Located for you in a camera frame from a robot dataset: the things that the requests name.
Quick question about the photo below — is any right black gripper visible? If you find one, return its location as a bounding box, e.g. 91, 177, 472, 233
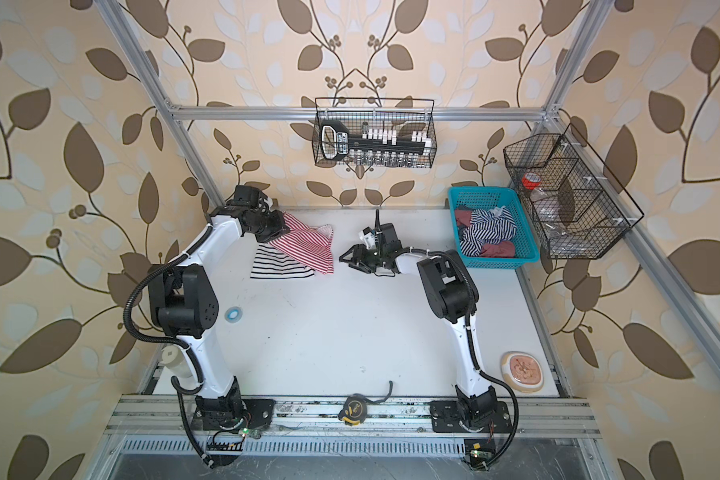
340, 244, 387, 273

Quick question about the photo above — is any black white striped tank top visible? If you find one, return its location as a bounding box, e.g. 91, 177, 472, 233
250, 244, 315, 280

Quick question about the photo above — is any red white striped tank top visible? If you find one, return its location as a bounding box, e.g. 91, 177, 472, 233
270, 213, 334, 275

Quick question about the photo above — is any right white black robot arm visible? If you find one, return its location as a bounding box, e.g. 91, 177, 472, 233
339, 223, 519, 439

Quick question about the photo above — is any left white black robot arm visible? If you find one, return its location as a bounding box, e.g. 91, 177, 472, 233
123, 185, 289, 432

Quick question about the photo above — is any navy striped tank top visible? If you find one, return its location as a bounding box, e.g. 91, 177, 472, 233
459, 206, 518, 256

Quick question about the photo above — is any round sticker on table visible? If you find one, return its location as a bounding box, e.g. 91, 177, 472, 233
224, 307, 243, 323

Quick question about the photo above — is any black white tool set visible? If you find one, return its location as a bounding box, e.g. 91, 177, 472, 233
316, 120, 435, 162

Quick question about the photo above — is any yellow black tape measure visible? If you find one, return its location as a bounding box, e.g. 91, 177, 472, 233
337, 380, 394, 426

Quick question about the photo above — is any teal plastic basket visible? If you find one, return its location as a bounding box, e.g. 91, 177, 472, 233
448, 186, 540, 270

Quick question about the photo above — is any red capped plastic bottle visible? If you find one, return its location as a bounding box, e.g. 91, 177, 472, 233
521, 172, 560, 222

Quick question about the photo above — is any pink round dish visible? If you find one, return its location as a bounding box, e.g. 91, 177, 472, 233
501, 352, 545, 394

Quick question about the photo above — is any right circuit board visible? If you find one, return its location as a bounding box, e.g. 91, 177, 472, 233
464, 439, 497, 471

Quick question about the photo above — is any back black wire basket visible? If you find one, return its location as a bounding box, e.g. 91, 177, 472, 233
311, 95, 438, 169

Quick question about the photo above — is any black wire basket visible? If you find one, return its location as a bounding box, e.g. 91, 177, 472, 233
503, 124, 644, 260
311, 95, 438, 169

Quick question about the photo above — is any aluminium frame back bar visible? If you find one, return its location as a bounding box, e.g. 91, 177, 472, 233
169, 105, 547, 122

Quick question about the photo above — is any right black wire basket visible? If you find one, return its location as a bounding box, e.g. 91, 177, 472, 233
503, 124, 644, 260

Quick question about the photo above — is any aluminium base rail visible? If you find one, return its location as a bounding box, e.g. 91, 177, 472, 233
105, 395, 602, 439

